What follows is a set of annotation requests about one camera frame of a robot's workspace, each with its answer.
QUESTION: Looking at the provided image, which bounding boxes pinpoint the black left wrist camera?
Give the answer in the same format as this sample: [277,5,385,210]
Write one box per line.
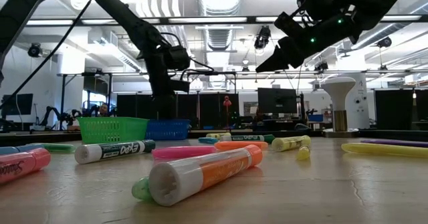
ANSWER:
[169,79,191,94]

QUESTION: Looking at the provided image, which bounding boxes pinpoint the white round pillar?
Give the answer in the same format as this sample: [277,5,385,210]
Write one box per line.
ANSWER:
[346,72,370,130]

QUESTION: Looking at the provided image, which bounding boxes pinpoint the pink slim highlighter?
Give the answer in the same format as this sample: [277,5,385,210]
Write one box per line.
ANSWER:
[152,146,218,160]

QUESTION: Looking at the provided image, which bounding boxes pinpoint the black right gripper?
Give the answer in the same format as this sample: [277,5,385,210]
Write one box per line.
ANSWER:
[255,15,357,74]

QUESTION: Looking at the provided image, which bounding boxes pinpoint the purple slim highlighter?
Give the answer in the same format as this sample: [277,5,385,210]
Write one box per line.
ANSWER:
[360,138,428,148]

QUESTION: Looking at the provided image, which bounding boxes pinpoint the black computer monitor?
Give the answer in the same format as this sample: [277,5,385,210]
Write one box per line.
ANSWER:
[257,88,298,115]

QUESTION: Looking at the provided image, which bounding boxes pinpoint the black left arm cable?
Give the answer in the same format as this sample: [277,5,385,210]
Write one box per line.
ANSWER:
[0,0,94,110]

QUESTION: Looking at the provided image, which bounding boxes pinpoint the black partition screen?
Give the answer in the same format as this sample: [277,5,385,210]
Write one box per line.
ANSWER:
[374,89,428,131]
[116,92,240,130]

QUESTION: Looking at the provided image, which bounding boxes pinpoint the white mushroom-shaped lamp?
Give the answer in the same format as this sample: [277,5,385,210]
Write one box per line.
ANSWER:
[322,76,360,138]

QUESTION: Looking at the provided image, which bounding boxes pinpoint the black left camera cable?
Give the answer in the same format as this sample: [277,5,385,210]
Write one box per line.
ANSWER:
[160,32,215,82]

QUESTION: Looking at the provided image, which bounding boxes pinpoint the yellow slim highlighter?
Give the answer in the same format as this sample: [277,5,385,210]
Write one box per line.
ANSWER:
[341,142,428,159]

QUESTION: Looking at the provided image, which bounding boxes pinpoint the blue plastic basket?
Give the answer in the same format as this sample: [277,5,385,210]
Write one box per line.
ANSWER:
[146,118,192,141]

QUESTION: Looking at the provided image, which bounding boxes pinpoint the orange Expo dry-erase marker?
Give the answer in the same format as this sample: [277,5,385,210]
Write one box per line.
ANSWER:
[148,144,264,207]

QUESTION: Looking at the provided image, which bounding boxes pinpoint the black wall screen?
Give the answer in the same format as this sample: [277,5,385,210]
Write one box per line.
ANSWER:
[1,93,34,117]

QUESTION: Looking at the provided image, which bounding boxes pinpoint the green slim highlighter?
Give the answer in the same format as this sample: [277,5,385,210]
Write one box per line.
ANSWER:
[28,142,76,153]

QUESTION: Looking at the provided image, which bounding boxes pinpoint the black overhead frame bar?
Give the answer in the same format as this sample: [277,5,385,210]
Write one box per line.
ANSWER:
[0,15,428,26]

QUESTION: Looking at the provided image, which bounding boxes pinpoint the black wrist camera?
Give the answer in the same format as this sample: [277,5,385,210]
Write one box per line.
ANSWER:
[274,11,302,35]
[169,79,191,94]

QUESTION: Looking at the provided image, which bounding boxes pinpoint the green plastic basket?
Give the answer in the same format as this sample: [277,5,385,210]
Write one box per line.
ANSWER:
[78,116,150,145]

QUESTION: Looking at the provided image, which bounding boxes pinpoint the black metal frame stand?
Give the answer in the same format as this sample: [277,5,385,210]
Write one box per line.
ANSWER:
[56,72,113,131]

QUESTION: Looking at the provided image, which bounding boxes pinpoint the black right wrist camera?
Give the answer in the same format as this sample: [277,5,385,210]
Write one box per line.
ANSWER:
[274,11,302,35]

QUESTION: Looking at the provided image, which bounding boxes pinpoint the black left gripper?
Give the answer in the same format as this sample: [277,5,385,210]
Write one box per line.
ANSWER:
[144,48,178,120]

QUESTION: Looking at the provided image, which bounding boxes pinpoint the pink Sharpie highlighter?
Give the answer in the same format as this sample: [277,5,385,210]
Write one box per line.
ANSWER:
[0,147,51,185]

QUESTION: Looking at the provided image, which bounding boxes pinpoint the silver ceiling air duct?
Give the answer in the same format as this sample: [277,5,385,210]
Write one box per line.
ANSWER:
[197,0,244,51]

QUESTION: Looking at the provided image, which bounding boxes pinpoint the green Expo dry-erase marker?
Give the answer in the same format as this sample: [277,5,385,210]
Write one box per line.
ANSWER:
[74,139,156,165]
[219,134,276,143]

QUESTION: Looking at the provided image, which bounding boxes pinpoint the orange highlighter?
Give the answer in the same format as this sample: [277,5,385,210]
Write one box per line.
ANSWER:
[214,141,269,151]

